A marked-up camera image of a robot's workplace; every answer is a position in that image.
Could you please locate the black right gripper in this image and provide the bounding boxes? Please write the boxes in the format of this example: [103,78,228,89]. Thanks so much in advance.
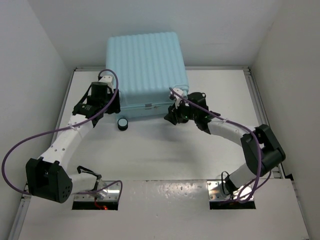
[164,97,198,125]

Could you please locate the light blue suitcase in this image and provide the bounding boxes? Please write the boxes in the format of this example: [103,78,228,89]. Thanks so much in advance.
[105,32,189,131]

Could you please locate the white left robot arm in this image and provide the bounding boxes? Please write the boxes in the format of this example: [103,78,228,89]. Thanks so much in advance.
[25,80,120,203]

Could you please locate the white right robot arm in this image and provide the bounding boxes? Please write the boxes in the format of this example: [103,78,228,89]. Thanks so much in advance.
[164,88,286,196]

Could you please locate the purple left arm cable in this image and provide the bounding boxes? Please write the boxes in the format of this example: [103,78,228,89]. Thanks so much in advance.
[1,69,123,196]

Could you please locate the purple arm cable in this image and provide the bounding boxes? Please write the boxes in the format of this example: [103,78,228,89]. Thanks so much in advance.
[1,69,123,196]
[169,86,272,204]

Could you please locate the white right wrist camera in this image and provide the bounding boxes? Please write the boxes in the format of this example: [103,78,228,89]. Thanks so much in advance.
[170,87,186,109]

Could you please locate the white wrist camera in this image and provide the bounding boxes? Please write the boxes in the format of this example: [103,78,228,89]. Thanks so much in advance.
[99,75,115,90]
[170,87,186,109]

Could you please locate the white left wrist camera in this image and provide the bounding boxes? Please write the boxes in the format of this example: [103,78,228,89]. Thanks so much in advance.
[99,75,115,90]

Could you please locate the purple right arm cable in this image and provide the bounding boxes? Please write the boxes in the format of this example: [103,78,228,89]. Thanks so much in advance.
[169,86,272,204]

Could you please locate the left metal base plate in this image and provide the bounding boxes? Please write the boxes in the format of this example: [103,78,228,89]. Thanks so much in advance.
[73,180,123,202]

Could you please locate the metal base plate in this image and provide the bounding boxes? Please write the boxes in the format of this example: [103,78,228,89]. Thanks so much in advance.
[207,180,252,202]
[73,180,123,202]

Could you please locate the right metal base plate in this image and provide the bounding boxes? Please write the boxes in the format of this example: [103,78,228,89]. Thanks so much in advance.
[207,180,252,202]

